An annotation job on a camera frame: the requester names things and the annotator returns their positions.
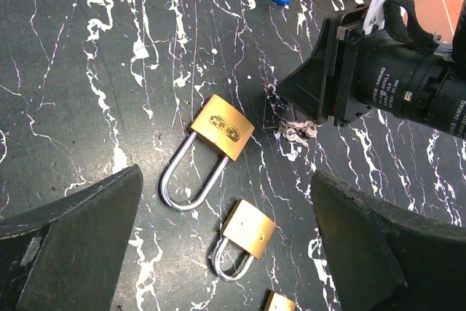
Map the silver key bunch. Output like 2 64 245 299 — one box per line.
262 120 317 148

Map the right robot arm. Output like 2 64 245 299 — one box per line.
277 6 465 138

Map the small brass padlock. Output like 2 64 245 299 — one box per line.
263 291 296 311

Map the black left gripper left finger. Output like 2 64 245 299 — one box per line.
1 165 143 310

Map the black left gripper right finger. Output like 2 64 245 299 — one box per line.
311 170 465 310

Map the medium brass padlock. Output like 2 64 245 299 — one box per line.
212 199 276 283

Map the large brass padlock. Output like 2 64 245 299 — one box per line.
159 95 254 212

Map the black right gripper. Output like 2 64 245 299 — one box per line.
277 8 422 126

